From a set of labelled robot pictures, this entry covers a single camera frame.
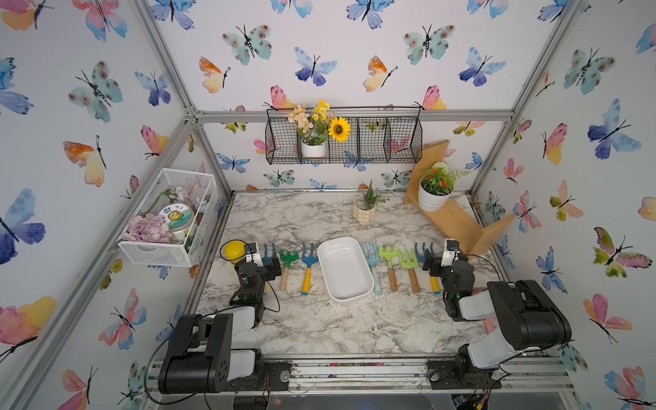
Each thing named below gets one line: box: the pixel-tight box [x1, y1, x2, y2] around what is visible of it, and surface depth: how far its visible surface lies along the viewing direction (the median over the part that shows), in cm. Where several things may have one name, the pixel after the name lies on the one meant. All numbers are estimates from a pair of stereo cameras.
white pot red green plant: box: [417, 161, 471, 212], surface depth 98 cm
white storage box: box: [316, 235, 375, 303], surface depth 98 cm
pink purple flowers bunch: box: [121, 213, 172, 244], surface depth 61 cm
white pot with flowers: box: [287, 99, 352, 159], surface depth 86 cm
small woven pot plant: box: [353, 178, 390, 224], surface depth 109 cm
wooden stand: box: [404, 139, 516, 257], surface depth 103 cm
